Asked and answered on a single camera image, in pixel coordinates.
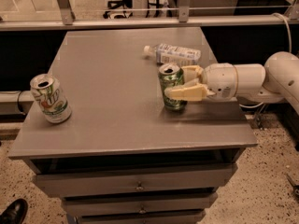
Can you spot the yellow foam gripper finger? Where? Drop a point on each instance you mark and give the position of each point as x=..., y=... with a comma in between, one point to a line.
x=192, y=75
x=192, y=93

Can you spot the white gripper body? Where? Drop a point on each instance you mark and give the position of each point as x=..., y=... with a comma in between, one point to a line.
x=220, y=79

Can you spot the green soda can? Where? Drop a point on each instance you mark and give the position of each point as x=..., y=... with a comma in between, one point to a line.
x=171, y=75

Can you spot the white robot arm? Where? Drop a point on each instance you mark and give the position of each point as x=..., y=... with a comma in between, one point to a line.
x=275, y=81

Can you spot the white 7up can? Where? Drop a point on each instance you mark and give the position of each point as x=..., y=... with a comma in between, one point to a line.
x=50, y=97

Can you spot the clear plastic water bottle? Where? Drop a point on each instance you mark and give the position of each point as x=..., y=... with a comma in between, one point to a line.
x=165, y=53

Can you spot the grey drawer cabinet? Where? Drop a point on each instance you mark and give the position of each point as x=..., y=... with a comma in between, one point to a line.
x=118, y=119

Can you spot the black office chair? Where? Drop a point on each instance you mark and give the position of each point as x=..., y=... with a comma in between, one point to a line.
x=120, y=0

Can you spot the bottom grey drawer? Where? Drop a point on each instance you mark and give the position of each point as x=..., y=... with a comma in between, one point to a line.
x=171, y=217

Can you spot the grey drawer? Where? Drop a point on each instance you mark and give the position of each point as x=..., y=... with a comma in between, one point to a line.
x=135, y=180
x=146, y=203
x=171, y=217

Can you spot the dark object on floor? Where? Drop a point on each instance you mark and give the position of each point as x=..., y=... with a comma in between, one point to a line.
x=294, y=186

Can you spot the metal railing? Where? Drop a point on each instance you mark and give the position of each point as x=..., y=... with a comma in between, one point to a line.
x=26, y=15

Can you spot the middle grey drawer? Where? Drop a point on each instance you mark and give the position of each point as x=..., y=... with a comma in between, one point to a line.
x=146, y=203

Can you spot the top grey drawer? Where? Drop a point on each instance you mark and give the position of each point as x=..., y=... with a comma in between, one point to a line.
x=135, y=180

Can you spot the black leather shoe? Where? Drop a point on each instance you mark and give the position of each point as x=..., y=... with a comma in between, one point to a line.
x=15, y=213

